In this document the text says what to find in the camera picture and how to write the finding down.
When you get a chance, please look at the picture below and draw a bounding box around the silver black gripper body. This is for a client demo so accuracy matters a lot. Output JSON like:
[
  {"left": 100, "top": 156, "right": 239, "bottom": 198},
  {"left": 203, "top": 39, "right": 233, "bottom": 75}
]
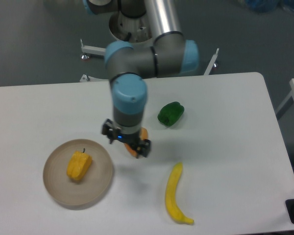
[{"left": 111, "top": 124, "right": 141, "bottom": 145}]

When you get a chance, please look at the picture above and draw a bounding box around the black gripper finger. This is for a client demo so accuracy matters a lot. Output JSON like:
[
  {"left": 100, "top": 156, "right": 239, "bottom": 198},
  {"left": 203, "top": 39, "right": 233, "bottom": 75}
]
[
  {"left": 127, "top": 139, "right": 151, "bottom": 158},
  {"left": 101, "top": 119, "right": 117, "bottom": 144}
]

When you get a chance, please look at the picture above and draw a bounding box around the yellow bell pepper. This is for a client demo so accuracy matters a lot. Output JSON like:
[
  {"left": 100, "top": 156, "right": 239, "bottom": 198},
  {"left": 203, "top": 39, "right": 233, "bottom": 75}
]
[{"left": 67, "top": 148, "right": 93, "bottom": 181}]

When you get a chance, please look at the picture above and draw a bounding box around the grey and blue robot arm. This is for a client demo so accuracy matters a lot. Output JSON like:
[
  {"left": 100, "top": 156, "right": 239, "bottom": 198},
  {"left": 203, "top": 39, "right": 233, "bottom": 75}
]
[{"left": 83, "top": 0, "right": 199, "bottom": 157}]

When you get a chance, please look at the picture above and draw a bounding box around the orange bell pepper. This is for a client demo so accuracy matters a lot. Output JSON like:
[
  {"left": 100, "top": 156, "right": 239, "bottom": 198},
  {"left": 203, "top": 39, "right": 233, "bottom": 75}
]
[{"left": 124, "top": 127, "right": 148, "bottom": 158}]

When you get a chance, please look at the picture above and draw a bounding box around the green bell pepper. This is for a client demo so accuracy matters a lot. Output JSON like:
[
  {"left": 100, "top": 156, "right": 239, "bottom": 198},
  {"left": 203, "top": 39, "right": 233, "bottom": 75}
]
[{"left": 157, "top": 101, "right": 185, "bottom": 127}]

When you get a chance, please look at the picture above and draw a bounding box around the beige round plate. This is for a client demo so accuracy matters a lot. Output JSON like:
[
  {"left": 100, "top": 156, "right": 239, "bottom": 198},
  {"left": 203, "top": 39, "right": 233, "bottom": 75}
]
[{"left": 43, "top": 139, "right": 113, "bottom": 207}]

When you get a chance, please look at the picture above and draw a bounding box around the yellow banana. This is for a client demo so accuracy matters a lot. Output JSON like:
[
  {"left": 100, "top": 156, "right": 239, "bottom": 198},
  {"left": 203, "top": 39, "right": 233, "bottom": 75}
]
[{"left": 165, "top": 162, "right": 194, "bottom": 225}]

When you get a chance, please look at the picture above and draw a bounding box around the blue bag in background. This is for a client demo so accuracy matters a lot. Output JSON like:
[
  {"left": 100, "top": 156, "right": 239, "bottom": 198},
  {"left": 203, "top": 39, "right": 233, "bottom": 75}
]
[{"left": 242, "top": 0, "right": 294, "bottom": 14}]

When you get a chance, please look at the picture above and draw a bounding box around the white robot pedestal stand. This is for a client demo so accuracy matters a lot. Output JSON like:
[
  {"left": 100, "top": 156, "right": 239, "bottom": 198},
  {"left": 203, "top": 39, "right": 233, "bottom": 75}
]
[{"left": 78, "top": 12, "right": 220, "bottom": 83}]

